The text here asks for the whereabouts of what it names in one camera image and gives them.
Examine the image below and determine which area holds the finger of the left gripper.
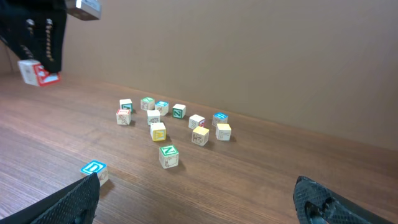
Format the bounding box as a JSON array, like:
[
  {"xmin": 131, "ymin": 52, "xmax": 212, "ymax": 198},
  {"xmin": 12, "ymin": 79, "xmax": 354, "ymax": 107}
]
[
  {"xmin": 7, "ymin": 18, "xmax": 42, "ymax": 62},
  {"xmin": 42, "ymin": 17, "xmax": 66, "ymax": 73}
]

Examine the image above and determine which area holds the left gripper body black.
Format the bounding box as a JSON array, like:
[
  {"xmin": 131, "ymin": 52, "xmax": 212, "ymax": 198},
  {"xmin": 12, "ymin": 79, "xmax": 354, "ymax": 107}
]
[{"xmin": 1, "ymin": 0, "xmax": 67, "ymax": 47}]

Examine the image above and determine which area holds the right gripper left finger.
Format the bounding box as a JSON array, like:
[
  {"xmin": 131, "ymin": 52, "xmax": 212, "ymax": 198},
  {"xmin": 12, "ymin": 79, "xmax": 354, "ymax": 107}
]
[{"xmin": 1, "ymin": 172, "xmax": 100, "ymax": 224}]

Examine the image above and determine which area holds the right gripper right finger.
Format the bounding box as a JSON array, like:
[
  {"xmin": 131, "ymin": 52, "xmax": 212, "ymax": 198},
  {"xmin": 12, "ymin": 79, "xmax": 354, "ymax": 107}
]
[{"xmin": 293, "ymin": 176, "xmax": 392, "ymax": 224}]

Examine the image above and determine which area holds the blue D block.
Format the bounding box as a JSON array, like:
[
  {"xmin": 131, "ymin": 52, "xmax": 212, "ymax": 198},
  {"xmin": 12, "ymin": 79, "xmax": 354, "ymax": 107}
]
[{"xmin": 80, "ymin": 160, "xmax": 109, "ymax": 187}]

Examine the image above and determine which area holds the green n block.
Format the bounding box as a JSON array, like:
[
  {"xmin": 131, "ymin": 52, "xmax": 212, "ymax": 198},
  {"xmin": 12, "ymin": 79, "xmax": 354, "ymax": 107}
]
[
  {"xmin": 159, "ymin": 145, "xmax": 179, "ymax": 169},
  {"xmin": 140, "ymin": 97, "xmax": 155, "ymax": 111}
]

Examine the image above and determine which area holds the white block teal side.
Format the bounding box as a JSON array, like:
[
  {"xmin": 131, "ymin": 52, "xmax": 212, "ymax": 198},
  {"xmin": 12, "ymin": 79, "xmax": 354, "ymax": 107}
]
[{"xmin": 119, "ymin": 98, "xmax": 133, "ymax": 113}]

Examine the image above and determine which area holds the red I block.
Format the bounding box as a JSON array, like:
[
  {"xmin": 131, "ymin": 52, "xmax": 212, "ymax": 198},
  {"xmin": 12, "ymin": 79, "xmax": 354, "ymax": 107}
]
[{"xmin": 116, "ymin": 109, "xmax": 131, "ymax": 125}]

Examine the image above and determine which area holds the white block yellow side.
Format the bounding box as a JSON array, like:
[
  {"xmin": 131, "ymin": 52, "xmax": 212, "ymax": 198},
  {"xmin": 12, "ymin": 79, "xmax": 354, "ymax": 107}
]
[{"xmin": 150, "ymin": 123, "xmax": 167, "ymax": 141}]

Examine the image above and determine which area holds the white block centre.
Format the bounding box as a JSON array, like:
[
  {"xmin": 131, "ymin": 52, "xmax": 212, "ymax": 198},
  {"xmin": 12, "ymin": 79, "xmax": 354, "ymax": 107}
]
[{"xmin": 147, "ymin": 110, "xmax": 160, "ymax": 125}]

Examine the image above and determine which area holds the yellow top block far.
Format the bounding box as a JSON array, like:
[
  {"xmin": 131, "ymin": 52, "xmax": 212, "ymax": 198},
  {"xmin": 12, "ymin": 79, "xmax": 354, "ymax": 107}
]
[{"xmin": 216, "ymin": 123, "xmax": 231, "ymax": 141}]

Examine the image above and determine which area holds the blue top block left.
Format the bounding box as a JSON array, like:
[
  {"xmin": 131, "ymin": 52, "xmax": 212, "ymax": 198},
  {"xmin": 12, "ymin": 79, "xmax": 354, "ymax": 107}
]
[{"xmin": 155, "ymin": 101, "xmax": 169, "ymax": 116}]

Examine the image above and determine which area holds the blue top block right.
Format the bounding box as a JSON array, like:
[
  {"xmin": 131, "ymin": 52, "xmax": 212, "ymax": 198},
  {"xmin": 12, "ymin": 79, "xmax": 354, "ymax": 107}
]
[{"xmin": 212, "ymin": 112, "xmax": 228, "ymax": 126}]

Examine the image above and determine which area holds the yellow top block near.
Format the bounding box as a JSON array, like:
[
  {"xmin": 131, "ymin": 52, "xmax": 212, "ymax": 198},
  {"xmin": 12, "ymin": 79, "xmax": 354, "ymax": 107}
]
[{"xmin": 192, "ymin": 126, "xmax": 210, "ymax": 146}]

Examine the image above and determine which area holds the white block green side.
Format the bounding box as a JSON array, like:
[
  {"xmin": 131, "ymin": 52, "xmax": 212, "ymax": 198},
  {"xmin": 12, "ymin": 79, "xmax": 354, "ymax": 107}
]
[{"xmin": 172, "ymin": 104, "xmax": 186, "ymax": 119}]

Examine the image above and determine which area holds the white picture block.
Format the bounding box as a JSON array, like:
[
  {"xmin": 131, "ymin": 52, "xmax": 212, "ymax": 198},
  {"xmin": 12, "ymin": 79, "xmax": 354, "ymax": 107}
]
[{"xmin": 188, "ymin": 114, "xmax": 206, "ymax": 129}]

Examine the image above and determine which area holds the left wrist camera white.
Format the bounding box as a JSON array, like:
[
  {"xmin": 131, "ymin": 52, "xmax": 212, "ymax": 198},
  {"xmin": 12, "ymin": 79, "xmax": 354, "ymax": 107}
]
[{"xmin": 65, "ymin": 0, "xmax": 102, "ymax": 21}]

